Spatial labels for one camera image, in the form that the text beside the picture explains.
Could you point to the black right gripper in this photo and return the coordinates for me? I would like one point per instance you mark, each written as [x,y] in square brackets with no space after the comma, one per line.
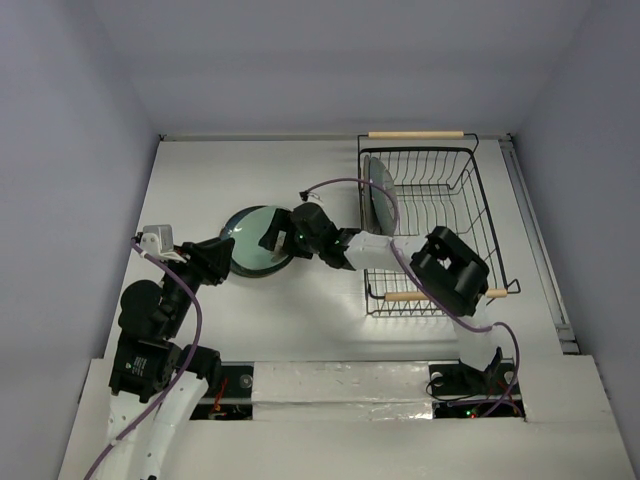
[286,233]

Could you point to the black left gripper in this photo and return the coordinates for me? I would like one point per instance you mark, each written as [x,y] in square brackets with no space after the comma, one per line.
[207,257]

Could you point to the light green plate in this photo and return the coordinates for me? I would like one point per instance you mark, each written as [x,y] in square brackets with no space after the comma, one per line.
[250,240]

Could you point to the dark teal brown-rimmed plate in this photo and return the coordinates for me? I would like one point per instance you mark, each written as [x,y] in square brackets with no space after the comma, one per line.
[250,271]

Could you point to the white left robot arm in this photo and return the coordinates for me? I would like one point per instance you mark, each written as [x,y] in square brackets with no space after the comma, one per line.
[160,371]

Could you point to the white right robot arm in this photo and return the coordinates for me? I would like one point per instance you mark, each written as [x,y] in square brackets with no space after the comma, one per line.
[441,266]

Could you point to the grey patterned plate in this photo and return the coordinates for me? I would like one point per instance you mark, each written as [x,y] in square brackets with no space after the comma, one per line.
[379,198]

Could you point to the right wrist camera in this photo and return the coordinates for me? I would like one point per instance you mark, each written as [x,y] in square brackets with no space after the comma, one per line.
[310,196]

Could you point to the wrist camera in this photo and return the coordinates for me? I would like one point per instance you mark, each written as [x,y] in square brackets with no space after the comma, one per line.
[157,241]
[310,196]

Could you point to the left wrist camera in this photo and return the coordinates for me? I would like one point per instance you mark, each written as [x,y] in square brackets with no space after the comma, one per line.
[157,241]

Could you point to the black wire dish rack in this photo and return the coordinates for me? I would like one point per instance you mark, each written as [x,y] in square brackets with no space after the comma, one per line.
[438,183]

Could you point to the aluminium rail on table edge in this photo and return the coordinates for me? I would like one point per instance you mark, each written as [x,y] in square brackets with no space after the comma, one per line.
[566,336]

